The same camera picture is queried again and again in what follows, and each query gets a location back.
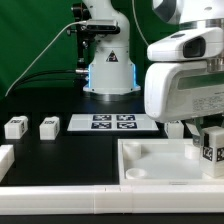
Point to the white marker base plate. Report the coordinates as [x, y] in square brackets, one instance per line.
[111, 122]

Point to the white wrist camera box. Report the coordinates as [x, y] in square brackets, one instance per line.
[186, 45]

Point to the left white side block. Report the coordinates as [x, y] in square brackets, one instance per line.
[6, 159]

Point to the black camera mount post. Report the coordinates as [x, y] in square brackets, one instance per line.
[81, 13]

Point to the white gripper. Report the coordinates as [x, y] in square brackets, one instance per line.
[181, 91]

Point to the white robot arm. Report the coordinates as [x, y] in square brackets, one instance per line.
[111, 72]

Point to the white square tabletop tray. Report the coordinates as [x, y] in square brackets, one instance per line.
[161, 162]

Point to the grey camera on mount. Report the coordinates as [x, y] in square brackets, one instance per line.
[100, 26]

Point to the white front wall bar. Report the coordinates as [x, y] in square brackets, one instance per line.
[111, 199]

